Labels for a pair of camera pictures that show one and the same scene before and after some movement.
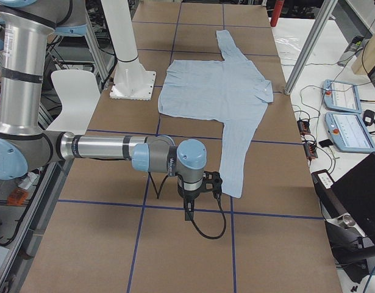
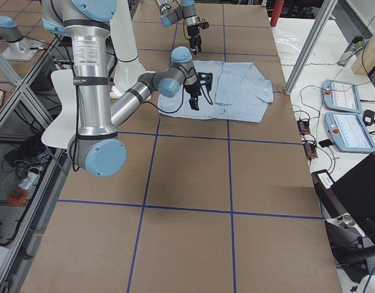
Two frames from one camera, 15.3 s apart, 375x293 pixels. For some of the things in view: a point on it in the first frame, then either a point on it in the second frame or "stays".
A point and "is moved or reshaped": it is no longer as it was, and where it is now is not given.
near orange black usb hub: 310,151 stays
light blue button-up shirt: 232,91 is moved or reshaped
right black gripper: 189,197 to 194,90
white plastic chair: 78,93 stays
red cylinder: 278,6 stays
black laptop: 360,190 stays
